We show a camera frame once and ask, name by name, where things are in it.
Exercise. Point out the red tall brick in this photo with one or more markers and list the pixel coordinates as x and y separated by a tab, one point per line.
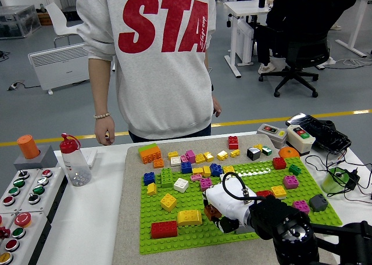
233	143

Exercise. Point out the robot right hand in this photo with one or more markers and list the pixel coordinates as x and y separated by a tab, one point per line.
229	204

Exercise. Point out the yellow flat brick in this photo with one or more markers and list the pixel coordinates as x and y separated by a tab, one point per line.
235	153

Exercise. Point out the person's right forearm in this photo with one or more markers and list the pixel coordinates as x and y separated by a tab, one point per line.
99	87

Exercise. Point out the white flat panel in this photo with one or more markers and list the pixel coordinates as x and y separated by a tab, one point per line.
91	157

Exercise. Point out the dark green brick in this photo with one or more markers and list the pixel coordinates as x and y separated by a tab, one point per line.
295	169

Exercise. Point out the yellow and white brick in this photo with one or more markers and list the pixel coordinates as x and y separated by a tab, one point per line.
278	191

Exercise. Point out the red long brick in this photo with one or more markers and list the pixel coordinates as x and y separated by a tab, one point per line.
163	229

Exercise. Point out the orange cylinder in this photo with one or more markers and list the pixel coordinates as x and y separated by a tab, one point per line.
27	147

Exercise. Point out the white desk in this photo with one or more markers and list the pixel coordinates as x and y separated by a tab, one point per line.
247	7
359	24

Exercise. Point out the grey push-button box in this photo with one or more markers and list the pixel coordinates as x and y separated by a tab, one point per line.
271	132

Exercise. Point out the small yellow brick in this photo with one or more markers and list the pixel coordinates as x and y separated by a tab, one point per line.
151	189
258	147

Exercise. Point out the large yellow brick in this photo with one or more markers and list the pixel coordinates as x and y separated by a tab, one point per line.
168	202

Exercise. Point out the green and white brick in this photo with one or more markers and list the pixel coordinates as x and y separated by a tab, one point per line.
266	150

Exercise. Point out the black floor plug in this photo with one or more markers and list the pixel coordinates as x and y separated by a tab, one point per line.
14	86

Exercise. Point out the brown brick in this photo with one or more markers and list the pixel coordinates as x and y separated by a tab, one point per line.
208	212

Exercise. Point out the dark grey slope brick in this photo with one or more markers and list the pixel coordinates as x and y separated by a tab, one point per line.
318	203

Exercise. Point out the orange fruit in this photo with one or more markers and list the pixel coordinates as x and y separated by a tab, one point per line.
287	151

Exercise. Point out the blue brick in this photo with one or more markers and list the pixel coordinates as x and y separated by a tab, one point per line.
186	168
216	170
149	178

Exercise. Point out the grey four-button control box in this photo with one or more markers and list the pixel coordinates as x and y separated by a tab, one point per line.
43	180
19	183

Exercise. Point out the grey emergency-stop control box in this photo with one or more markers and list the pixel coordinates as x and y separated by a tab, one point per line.
18	233

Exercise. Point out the yellow curved brick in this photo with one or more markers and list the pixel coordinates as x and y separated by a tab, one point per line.
189	218

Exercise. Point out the clear bottle red cap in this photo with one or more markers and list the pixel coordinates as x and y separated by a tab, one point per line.
75	166

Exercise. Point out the person's left hand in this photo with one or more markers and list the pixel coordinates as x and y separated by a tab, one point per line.
216	106

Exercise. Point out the red knob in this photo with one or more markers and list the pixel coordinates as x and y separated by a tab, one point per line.
4	232

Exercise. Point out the person's right hand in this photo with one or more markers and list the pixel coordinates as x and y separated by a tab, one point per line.
104	130

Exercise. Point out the lime green tall brick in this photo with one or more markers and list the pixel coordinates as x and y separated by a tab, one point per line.
166	178

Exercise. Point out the grey-brown mat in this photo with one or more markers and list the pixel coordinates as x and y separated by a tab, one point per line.
203	144

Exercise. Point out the light pink flat brick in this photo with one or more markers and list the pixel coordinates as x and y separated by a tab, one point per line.
196	177

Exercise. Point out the clear storage crate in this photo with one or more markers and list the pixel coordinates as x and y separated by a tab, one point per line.
17	22

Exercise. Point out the black handheld controller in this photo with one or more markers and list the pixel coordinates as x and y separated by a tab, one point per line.
325	134

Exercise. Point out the orange long brick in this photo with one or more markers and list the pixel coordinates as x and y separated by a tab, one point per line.
151	157

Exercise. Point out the beige push-button box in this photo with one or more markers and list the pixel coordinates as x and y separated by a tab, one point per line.
302	144

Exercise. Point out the standing person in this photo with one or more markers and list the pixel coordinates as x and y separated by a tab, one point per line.
162	87

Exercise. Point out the white chair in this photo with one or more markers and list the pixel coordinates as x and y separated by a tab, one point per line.
59	21

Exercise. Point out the black office chair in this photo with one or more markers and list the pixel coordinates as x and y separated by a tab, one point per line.
308	54

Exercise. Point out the lime green flat brick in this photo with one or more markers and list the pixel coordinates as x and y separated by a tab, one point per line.
146	148

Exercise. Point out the green studded baseplate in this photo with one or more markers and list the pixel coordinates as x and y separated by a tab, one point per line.
186	241

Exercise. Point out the green translucent cup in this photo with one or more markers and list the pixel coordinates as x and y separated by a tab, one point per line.
331	182

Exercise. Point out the magenta tall brick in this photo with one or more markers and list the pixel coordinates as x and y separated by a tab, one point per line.
191	157

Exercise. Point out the wooden box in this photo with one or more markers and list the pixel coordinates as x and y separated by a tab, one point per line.
45	19

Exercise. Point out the white panel heater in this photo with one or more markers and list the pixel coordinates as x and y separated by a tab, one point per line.
58	67

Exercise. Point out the grey block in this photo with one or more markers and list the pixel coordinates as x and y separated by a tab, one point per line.
48	160

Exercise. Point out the black slope brick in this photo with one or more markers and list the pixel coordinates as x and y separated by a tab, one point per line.
253	154

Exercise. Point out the small orange brick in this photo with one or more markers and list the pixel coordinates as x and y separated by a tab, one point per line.
158	164

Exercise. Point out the person's left forearm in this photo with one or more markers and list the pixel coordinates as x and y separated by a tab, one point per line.
208	73

